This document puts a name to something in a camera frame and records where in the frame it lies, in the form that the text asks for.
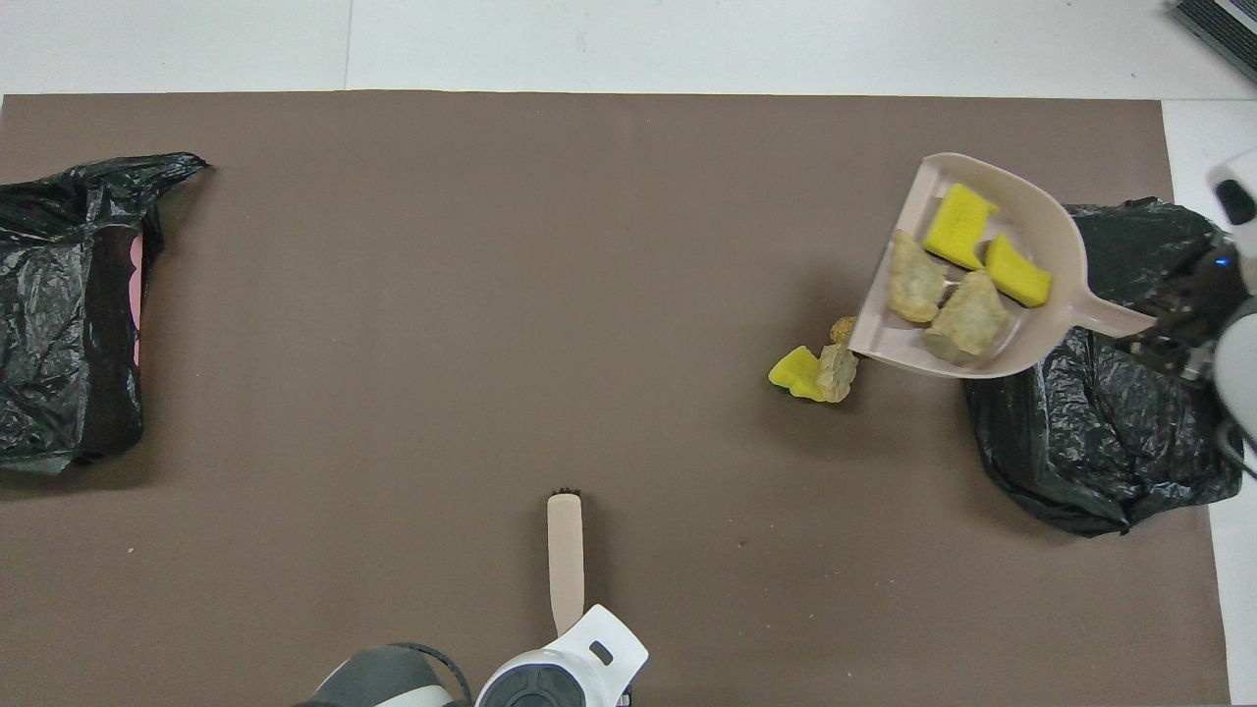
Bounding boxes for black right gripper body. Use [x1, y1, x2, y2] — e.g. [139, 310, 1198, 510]
[1190, 236, 1252, 340]

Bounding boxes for small yellow sponge piece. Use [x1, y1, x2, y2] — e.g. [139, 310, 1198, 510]
[984, 232, 1055, 309]

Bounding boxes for notched yellow sponge piece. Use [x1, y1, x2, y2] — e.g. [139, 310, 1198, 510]
[922, 183, 1002, 272]

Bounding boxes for beige plastic dustpan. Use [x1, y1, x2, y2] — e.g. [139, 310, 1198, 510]
[847, 151, 1160, 381]

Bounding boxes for small beige sponge scrap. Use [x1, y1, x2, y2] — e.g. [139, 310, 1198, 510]
[816, 344, 860, 405]

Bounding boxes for yellow sponge green backing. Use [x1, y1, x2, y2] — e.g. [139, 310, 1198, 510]
[768, 345, 828, 404]

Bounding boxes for beige brush black bristles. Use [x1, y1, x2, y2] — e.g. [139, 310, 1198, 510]
[547, 488, 586, 639]

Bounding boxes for right black garbage bag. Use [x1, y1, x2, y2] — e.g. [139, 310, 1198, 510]
[962, 196, 1246, 538]

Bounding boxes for black garbage bag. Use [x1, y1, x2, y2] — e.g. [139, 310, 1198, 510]
[0, 152, 210, 479]
[962, 196, 1246, 538]

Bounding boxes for dark grey ribbed box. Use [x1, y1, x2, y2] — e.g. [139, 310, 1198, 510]
[1172, 0, 1257, 84]

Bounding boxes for brown table mat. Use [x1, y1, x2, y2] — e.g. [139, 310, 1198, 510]
[0, 90, 1233, 707]

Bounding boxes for left black garbage bag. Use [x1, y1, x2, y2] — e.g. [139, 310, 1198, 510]
[0, 152, 210, 479]

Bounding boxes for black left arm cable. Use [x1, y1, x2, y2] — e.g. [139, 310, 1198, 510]
[388, 641, 474, 703]

